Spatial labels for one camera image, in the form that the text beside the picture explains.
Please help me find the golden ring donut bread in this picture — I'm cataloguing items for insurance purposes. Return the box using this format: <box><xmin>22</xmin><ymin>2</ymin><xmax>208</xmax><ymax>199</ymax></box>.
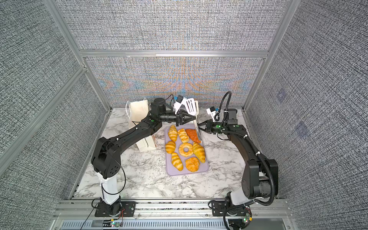
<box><xmin>178</xmin><ymin>143</ymin><xmax>193</xmax><ymax>157</ymax></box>

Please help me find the twisted golden bread roll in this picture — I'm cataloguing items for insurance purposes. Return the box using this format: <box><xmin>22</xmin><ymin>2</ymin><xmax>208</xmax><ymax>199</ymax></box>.
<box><xmin>177</xmin><ymin>128</ymin><xmax>190</xmax><ymax>143</ymax></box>

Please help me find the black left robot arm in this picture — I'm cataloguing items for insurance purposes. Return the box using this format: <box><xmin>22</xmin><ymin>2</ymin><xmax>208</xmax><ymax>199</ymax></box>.
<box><xmin>91</xmin><ymin>96</ymin><xmax>197</xmax><ymax>218</ymax></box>

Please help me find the black corrugated cable conduit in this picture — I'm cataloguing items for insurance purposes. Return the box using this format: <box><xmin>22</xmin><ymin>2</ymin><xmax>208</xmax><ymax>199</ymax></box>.
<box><xmin>218</xmin><ymin>91</ymin><xmax>276</xmax><ymax>230</ymax></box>

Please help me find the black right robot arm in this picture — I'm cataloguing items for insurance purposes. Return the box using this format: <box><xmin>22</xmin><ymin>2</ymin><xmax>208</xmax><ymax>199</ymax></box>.
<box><xmin>199</xmin><ymin>120</ymin><xmax>278</xmax><ymax>227</ymax></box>

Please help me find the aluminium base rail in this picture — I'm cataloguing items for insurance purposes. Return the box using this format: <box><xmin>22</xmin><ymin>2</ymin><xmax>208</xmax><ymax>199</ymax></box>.
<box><xmin>48</xmin><ymin>198</ymin><xmax>298</xmax><ymax>230</ymax></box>

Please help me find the small striped croissant left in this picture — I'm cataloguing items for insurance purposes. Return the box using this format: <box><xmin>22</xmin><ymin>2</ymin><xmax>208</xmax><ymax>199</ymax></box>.
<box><xmin>165</xmin><ymin>140</ymin><xmax>176</xmax><ymax>154</ymax></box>

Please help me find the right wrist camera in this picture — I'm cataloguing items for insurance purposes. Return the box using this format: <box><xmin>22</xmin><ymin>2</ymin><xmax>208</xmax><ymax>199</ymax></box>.
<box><xmin>206</xmin><ymin>107</ymin><xmax>220</xmax><ymax>122</ymax></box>

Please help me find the lavender plastic tray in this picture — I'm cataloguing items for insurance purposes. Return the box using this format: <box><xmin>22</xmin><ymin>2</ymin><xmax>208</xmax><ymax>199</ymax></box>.
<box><xmin>164</xmin><ymin>124</ymin><xmax>209</xmax><ymax>176</ymax></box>

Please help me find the reddish brown croissant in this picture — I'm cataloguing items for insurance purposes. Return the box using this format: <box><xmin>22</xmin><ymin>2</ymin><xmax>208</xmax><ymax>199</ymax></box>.
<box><xmin>186</xmin><ymin>129</ymin><xmax>201</xmax><ymax>144</ymax></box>

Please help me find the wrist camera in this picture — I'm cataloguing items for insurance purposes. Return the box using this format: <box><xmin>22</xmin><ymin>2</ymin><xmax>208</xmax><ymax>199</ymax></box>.
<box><xmin>173</xmin><ymin>95</ymin><xmax>186</xmax><ymax>114</ymax></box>
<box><xmin>206</xmin><ymin>107</ymin><xmax>220</xmax><ymax>122</ymax></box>

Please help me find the round golden pastry bottom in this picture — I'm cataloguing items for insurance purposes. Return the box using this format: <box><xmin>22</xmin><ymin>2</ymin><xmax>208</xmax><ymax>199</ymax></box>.
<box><xmin>186</xmin><ymin>157</ymin><xmax>200</xmax><ymax>172</ymax></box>

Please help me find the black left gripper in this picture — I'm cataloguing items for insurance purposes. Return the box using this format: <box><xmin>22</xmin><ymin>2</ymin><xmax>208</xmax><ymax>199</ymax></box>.
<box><xmin>159</xmin><ymin>110</ymin><xmax>195</xmax><ymax>128</ymax></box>

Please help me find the large striped croissant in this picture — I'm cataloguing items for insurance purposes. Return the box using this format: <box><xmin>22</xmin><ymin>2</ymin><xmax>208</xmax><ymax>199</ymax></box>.
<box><xmin>193</xmin><ymin>142</ymin><xmax>206</xmax><ymax>163</ymax></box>

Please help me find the white paper bag red flower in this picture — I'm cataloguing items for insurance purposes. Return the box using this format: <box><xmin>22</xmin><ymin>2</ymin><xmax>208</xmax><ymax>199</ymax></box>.
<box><xmin>125</xmin><ymin>98</ymin><xmax>157</xmax><ymax>153</ymax></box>

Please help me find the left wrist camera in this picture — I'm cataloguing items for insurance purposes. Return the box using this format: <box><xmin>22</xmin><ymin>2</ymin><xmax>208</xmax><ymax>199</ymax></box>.
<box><xmin>173</xmin><ymin>95</ymin><xmax>186</xmax><ymax>114</ymax></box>

